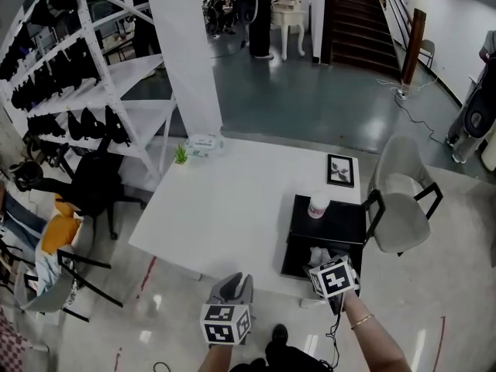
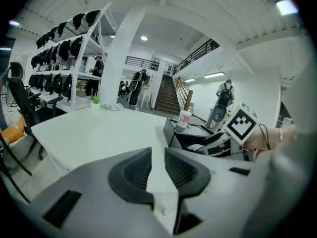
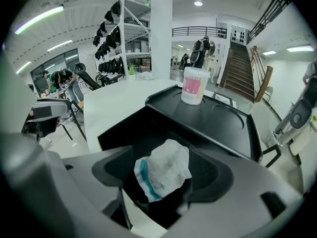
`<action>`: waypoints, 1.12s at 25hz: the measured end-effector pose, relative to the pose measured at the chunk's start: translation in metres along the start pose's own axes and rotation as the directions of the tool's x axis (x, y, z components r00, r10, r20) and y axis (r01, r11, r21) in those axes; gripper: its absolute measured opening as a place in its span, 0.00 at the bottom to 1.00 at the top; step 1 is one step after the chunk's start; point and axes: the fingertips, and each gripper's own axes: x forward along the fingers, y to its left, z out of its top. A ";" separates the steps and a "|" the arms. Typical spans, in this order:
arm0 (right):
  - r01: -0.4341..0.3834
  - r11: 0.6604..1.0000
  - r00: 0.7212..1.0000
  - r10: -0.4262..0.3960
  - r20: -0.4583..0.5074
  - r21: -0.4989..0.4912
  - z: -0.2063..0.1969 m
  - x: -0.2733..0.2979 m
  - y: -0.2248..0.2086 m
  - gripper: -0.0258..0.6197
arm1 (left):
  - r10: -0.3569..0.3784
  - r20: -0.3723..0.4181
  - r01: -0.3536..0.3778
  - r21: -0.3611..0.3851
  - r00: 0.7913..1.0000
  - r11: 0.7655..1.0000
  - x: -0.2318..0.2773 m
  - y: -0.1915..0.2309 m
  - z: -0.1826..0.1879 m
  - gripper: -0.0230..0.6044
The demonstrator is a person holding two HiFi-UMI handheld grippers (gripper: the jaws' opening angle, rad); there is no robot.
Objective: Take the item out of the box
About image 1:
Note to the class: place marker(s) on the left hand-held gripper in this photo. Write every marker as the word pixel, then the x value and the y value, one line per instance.
pixel 226 324

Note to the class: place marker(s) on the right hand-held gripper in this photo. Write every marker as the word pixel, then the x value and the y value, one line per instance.
pixel 333 279

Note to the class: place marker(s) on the black tissue box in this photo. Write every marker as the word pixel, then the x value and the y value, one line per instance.
pixel 337 227

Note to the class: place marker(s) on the person's left forearm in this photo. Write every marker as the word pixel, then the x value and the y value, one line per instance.
pixel 217 360

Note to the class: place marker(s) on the person's right forearm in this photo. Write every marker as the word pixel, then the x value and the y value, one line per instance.
pixel 374 343

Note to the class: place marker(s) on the white jar with pink label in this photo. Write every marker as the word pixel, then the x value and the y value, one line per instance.
pixel 318 205

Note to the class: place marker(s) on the person's black trousers and shoe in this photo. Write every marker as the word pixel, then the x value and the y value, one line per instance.
pixel 286 359

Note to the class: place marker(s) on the grey chair with black legs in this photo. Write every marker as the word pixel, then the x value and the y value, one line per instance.
pixel 403 207

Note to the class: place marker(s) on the small green potted plant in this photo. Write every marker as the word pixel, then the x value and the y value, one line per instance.
pixel 180 156

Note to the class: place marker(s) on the white wet wipes packet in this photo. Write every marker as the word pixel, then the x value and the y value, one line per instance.
pixel 203 145

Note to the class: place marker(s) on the black office chair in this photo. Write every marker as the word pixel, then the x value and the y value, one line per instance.
pixel 97 184

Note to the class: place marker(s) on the tipped grey chair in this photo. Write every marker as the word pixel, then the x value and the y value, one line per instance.
pixel 50 289

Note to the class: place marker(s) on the orange cushion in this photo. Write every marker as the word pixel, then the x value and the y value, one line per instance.
pixel 60 227

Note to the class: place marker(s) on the white metal shelf rack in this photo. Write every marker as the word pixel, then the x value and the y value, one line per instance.
pixel 124 91

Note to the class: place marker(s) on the red checkered cloth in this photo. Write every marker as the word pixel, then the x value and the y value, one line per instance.
pixel 9 339

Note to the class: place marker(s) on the grey chair by stairs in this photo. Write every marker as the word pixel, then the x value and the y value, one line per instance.
pixel 427 52

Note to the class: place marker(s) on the white pillar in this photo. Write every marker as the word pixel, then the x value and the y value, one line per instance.
pixel 186 52

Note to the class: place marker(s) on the dark wooden staircase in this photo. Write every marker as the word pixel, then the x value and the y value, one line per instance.
pixel 360 18

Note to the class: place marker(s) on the white dressing table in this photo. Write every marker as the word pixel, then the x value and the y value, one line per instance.
pixel 290 18

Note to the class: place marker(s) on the row of black bags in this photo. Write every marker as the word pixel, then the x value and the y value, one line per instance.
pixel 62 76

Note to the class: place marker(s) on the black picture frame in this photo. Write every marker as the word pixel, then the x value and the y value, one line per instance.
pixel 341 171

